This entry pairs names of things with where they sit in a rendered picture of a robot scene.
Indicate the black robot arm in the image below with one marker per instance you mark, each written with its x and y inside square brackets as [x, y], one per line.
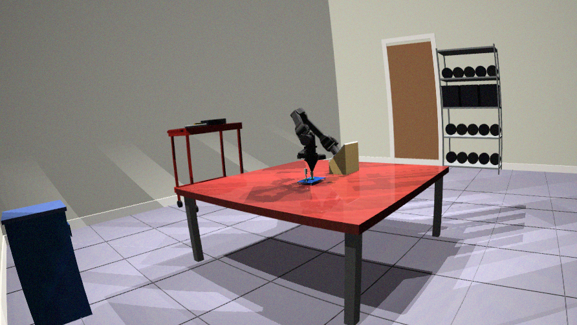
[303, 126]

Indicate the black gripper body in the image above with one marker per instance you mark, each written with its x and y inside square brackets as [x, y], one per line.
[314, 156]

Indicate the blue circuit board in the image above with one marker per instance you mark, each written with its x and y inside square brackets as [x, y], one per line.
[311, 179]

